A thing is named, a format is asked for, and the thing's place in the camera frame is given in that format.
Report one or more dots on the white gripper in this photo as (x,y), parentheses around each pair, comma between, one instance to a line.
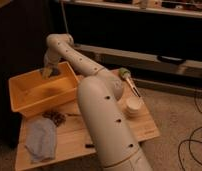
(48,72)

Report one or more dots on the yellow plastic tray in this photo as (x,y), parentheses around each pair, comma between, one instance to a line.
(30,94)

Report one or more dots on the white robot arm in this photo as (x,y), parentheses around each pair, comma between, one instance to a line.
(98,94)

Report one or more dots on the silver fork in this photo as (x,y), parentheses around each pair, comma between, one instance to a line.
(73,115)

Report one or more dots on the dark brown cluster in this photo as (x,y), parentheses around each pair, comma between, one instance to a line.
(56,117)

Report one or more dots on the grey blue cloth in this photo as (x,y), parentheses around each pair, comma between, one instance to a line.
(41,140)

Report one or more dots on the thin metal pole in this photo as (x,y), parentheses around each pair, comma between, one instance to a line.
(64,16)

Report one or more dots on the black rectangular eraser block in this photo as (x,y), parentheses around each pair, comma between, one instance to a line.
(89,145)

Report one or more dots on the low wooden shelf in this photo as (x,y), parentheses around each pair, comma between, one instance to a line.
(190,68)

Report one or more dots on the white bowl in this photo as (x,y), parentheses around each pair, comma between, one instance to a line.
(133,106)

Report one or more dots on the upper shelf board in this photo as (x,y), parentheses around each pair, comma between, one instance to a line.
(138,8)

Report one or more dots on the black remote on shelf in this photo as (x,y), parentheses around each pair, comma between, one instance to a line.
(174,61)

